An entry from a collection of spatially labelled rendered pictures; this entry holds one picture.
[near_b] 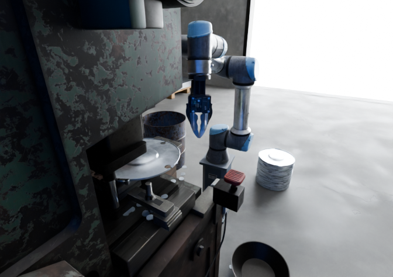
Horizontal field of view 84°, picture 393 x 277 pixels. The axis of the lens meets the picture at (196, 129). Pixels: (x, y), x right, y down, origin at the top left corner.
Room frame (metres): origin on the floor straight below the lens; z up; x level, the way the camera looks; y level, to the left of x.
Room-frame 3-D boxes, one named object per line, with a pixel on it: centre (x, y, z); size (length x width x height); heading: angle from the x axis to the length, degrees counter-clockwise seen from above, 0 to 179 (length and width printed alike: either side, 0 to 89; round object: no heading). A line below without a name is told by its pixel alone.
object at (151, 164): (0.69, 0.21, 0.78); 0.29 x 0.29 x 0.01
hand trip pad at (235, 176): (0.61, -0.13, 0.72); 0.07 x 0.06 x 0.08; 148
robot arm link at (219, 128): (1.22, -0.14, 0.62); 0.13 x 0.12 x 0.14; 61
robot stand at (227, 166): (1.23, -0.14, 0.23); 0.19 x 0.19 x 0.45; 65
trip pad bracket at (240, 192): (0.62, -0.11, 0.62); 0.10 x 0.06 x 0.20; 58
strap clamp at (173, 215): (0.50, 0.13, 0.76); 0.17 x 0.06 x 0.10; 58
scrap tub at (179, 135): (1.90, 0.31, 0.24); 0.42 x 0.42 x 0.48
